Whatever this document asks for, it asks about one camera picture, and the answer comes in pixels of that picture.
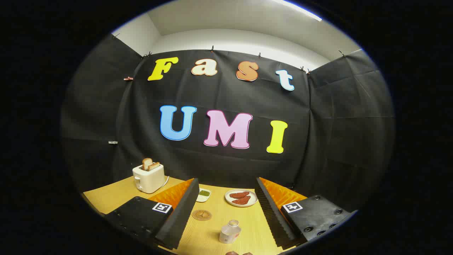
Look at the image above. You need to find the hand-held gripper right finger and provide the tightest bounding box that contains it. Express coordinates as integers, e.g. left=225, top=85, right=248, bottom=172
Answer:
left=255, top=177, right=358, bottom=248

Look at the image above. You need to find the wooden table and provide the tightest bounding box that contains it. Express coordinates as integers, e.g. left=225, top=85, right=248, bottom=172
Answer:
left=82, top=176, right=308, bottom=255

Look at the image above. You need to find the white divided snack dish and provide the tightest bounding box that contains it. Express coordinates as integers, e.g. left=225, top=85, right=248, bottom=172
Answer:
left=196, top=188, right=212, bottom=203

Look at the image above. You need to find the cream toaster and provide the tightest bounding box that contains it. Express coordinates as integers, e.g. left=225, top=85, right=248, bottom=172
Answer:
left=132, top=164, right=166, bottom=194

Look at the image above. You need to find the white round plate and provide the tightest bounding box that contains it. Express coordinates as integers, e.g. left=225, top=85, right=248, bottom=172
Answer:
left=225, top=189, right=258, bottom=208

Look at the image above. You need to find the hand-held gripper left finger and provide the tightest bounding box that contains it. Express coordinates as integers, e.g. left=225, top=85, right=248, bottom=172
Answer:
left=103, top=178, right=200, bottom=250

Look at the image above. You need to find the black backdrop cloth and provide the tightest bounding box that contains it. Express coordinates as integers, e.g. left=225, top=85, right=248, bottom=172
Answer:
left=60, top=34, right=395, bottom=213

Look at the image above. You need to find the clear plastic juice bottle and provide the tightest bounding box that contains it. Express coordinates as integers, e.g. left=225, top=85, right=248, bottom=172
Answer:
left=219, top=220, right=242, bottom=244

